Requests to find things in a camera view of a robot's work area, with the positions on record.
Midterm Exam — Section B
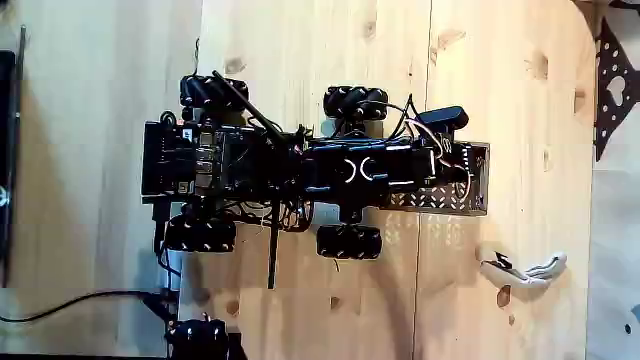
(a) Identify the black perforated basket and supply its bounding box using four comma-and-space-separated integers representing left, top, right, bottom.
384, 141, 490, 217

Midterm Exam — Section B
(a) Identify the black mecanum wheel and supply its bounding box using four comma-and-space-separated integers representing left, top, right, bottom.
315, 224, 384, 261
322, 85, 390, 122
179, 74, 250, 112
164, 214, 238, 253

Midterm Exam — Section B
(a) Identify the black cloth with heart holes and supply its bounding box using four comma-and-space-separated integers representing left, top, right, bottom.
593, 17, 640, 163

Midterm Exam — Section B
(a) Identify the black antenna rod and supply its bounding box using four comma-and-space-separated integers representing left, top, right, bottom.
267, 197, 282, 291
211, 69, 287, 145

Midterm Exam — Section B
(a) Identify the black mobile robot chassis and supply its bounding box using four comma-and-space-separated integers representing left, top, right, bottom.
141, 110, 391, 234

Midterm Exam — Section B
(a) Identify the black monitor edge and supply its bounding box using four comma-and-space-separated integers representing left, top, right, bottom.
0, 24, 28, 289

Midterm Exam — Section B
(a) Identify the black oval camera box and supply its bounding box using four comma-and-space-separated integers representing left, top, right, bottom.
416, 105, 470, 134

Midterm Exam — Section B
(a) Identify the black power cable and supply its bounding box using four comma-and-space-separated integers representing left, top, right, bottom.
0, 288, 176, 324

